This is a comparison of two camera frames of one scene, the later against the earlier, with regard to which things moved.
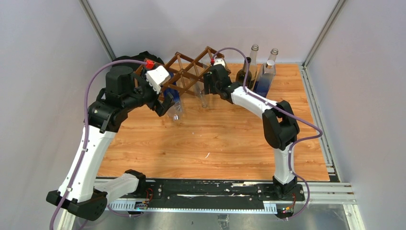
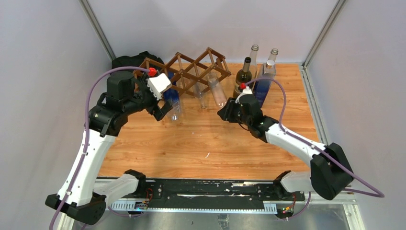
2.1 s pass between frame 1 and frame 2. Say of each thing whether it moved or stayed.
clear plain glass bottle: stayed
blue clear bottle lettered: stayed
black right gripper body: moved
